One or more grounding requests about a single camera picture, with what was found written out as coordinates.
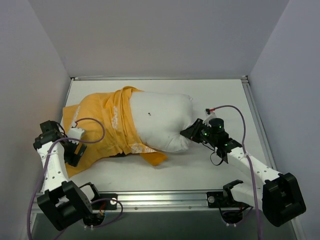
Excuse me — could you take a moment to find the white pillow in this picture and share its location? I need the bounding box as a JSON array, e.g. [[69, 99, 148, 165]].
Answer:
[[129, 91, 193, 153]]

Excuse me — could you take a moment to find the yellow Mickey Mouse pillowcase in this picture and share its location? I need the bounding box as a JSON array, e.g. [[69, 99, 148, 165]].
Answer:
[[62, 86, 168, 177]]

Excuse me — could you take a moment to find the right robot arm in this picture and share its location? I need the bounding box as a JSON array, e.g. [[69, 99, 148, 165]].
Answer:
[[180, 118, 307, 227]]

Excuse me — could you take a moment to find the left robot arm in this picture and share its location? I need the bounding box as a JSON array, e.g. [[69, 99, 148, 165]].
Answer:
[[33, 120, 101, 231]]

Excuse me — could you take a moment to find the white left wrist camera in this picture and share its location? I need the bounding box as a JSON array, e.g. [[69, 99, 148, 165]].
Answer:
[[66, 127, 86, 145]]

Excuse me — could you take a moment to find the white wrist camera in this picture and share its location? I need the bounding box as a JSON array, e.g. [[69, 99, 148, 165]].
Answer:
[[66, 127, 86, 145], [202, 108, 217, 126]]

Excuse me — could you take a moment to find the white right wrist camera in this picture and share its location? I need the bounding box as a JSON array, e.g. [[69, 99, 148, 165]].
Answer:
[[202, 108, 217, 126]]

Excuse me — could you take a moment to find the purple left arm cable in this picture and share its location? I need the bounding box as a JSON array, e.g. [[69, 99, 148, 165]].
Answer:
[[25, 117, 124, 240]]

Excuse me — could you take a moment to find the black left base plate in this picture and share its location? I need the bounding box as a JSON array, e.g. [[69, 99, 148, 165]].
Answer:
[[97, 193, 118, 211]]

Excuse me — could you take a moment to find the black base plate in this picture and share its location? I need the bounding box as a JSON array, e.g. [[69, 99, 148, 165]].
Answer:
[[206, 190, 250, 209], [97, 193, 118, 211]]

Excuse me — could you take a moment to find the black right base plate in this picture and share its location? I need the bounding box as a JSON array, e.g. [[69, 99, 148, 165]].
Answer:
[[206, 190, 250, 209]]

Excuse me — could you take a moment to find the aluminium front rail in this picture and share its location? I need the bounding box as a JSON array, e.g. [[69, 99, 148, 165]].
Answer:
[[27, 187, 298, 215]]

